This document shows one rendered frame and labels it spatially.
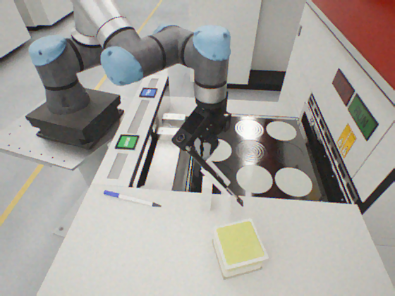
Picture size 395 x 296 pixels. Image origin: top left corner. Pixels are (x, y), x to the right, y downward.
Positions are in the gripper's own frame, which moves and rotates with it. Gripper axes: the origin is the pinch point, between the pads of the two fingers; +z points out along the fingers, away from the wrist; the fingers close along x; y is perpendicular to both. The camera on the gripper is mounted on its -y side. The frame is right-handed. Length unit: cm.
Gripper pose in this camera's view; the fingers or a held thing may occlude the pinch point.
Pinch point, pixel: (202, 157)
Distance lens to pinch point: 71.2
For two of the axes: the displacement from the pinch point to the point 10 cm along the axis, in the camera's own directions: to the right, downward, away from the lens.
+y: 6.7, -5.2, 5.2
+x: -7.4, -4.7, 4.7
